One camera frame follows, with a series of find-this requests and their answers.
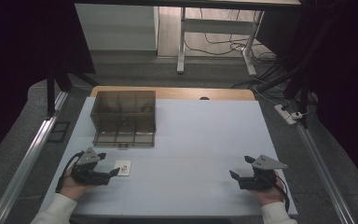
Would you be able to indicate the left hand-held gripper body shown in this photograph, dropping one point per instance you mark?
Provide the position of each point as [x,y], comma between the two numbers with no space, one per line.
[88,178]

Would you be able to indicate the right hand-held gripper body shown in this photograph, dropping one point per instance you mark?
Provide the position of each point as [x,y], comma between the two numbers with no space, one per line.
[258,183]

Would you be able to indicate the small white card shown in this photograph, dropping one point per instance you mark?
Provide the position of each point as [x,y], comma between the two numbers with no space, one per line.
[123,168]

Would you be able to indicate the smoky transparent drawer box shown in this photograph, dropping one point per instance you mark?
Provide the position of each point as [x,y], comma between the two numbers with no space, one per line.
[122,119]

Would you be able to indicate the person's right hand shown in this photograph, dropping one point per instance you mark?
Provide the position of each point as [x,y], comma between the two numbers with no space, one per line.
[272,196]

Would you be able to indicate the person's left hand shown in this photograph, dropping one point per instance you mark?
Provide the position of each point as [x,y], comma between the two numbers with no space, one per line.
[71,188]

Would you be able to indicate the white table cover sheet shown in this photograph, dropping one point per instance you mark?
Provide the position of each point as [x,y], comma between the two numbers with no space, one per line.
[192,149]

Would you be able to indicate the white power strip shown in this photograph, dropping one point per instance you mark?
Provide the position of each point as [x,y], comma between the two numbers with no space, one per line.
[285,114]

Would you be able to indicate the white plug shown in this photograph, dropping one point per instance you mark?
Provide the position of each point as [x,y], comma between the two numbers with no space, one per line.
[297,115]

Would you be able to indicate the black stand legs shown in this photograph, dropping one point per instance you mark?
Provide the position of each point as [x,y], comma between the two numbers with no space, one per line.
[298,84]
[59,87]

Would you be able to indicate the black curtain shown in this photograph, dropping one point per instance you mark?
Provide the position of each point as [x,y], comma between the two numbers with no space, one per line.
[345,77]
[21,62]

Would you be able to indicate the white cabinet panel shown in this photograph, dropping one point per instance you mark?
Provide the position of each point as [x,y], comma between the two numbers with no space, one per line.
[116,28]

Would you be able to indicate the black floor frame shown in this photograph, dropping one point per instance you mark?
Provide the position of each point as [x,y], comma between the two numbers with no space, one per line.
[59,131]

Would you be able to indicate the aluminium rail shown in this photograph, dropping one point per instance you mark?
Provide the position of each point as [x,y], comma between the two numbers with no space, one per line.
[323,174]
[24,165]

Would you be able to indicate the white desk frame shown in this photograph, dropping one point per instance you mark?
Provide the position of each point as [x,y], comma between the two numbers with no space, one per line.
[217,26]

